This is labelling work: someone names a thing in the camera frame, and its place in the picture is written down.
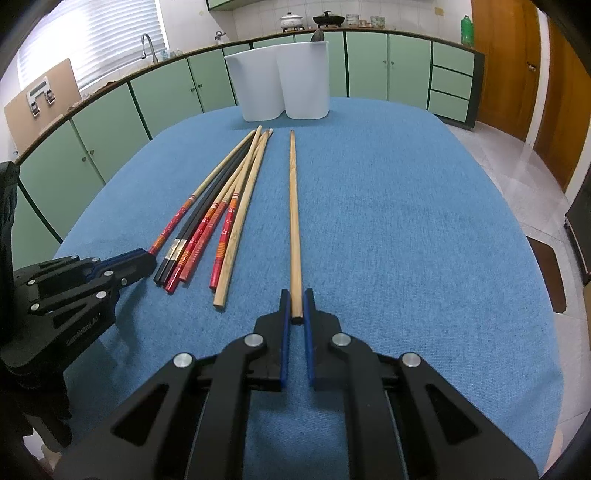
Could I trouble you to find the green lower kitchen cabinets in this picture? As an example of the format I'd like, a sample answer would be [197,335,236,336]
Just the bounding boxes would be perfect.
[12,29,485,268]

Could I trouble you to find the pale bamboo chopstick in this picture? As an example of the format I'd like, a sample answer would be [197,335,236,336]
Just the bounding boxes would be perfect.
[213,129,273,309]

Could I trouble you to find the bamboo chopstick orange handle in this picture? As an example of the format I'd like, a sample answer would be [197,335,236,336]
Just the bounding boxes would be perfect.
[148,130,254,255]

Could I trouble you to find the brown wooden stool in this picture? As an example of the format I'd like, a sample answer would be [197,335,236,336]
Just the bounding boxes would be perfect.
[527,237,567,314]

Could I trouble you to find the white double utensil holder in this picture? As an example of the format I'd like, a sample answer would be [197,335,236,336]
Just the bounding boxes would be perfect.
[224,41,329,122]

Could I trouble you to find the wooden door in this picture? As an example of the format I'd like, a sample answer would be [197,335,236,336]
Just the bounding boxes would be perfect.
[472,0,541,141]
[534,21,590,189]

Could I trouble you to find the green bottle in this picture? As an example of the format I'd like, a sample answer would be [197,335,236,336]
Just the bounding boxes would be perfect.
[461,15,474,48]

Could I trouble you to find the black chopstick silver band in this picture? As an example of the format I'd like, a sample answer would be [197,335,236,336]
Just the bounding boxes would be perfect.
[158,138,253,287]

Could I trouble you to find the cardboard box with picture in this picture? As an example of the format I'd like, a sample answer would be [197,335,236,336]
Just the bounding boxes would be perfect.
[4,59,81,154]

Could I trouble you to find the red patterned chopstick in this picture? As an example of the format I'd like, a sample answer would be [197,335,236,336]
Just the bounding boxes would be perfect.
[178,128,271,283]

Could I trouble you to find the chrome sink faucet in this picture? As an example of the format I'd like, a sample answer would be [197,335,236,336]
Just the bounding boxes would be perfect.
[141,33,158,65]

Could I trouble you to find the red white handled chopstick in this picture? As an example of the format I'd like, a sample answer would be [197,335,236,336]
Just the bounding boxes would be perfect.
[209,125,263,291]

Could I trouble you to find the black wok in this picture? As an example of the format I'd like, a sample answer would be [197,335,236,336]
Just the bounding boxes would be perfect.
[312,10,346,28]

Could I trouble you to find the white cooking pot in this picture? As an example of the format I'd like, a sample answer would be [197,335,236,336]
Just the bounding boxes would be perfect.
[280,12,304,32]

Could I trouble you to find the blue table cloth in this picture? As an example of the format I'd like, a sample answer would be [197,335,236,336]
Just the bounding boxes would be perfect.
[56,98,563,479]

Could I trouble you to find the plain wooden chopstick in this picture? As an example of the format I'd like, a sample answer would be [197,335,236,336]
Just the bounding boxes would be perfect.
[288,130,304,324]

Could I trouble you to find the white window blind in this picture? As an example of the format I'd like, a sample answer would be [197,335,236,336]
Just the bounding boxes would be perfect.
[16,0,167,87]

